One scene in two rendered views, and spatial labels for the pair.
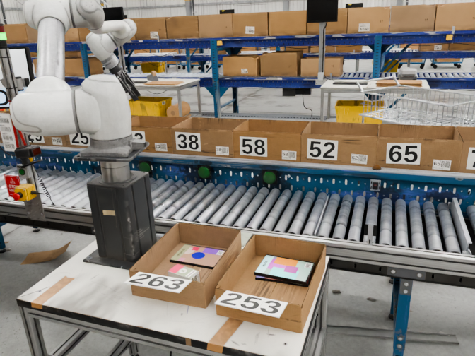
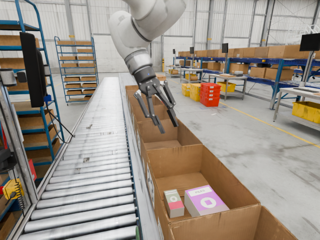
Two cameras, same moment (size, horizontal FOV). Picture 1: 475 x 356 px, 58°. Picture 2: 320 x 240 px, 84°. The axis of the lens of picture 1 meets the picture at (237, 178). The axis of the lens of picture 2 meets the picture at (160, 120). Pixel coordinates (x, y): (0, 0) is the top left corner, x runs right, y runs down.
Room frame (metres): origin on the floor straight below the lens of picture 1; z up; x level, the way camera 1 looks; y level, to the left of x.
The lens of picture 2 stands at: (2.29, 0.10, 1.46)
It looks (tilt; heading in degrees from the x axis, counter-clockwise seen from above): 20 degrees down; 57
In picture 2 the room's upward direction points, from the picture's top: straight up
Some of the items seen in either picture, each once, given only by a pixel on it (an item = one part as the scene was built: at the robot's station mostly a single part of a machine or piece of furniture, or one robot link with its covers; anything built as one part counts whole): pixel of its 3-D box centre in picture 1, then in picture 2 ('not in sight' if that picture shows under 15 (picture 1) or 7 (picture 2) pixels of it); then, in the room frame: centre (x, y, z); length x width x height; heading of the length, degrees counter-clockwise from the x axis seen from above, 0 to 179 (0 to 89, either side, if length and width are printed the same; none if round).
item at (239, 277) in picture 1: (274, 277); not in sight; (1.26, -0.11, 0.80); 0.38 x 0.28 x 0.10; 158
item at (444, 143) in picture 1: (415, 147); not in sight; (2.17, -0.95, 0.96); 0.39 x 0.29 x 0.17; 70
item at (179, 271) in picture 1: (184, 276); not in sight; (1.32, 0.21, 0.78); 0.10 x 0.06 x 0.05; 57
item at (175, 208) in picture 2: not in sight; (173, 203); (2.63, 0.54, 0.91); 0.10 x 0.06 x 0.05; 70
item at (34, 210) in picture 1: (22, 139); (13, 138); (2.12, 1.08, 1.11); 0.12 x 0.05 x 0.88; 70
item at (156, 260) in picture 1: (189, 260); not in sight; (1.40, 0.19, 0.80); 0.38 x 0.28 x 0.10; 160
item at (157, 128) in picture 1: (155, 133); (189, 189); (2.69, 0.52, 0.96); 0.39 x 0.29 x 0.17; 70
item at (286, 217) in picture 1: (289, 212); not in sight; (1.94, -0.25, 0.72); 0.52 x 0.05 x 0.05; 160
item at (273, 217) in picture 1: (276, 210); not in sight; (1.96, -0.19, 0.72); 0.52 x 0.05 x 0.05; 160
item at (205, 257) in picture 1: (198, 256); not in sight; (1.49, 0.17, 0.76); 0.19 x 0.14 x 0.02; 68
